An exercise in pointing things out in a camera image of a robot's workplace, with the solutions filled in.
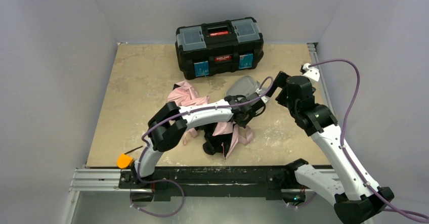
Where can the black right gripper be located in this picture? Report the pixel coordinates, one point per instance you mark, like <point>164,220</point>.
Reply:
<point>281,85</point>

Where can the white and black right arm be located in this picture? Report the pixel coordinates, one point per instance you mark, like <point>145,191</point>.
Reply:
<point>355,197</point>

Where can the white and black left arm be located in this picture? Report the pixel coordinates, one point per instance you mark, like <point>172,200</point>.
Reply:
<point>169,124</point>

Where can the grey umbrella case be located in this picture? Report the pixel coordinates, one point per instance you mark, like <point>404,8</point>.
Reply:
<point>245,86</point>

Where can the black plastic toolbox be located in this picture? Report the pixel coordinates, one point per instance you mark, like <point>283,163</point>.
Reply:
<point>219,47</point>

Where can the orange object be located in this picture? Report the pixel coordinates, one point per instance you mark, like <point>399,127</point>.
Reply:
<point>124,161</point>

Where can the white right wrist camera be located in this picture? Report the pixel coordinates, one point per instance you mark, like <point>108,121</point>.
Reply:
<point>310,72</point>

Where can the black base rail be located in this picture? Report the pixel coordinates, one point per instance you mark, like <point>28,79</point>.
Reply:
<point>268,182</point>

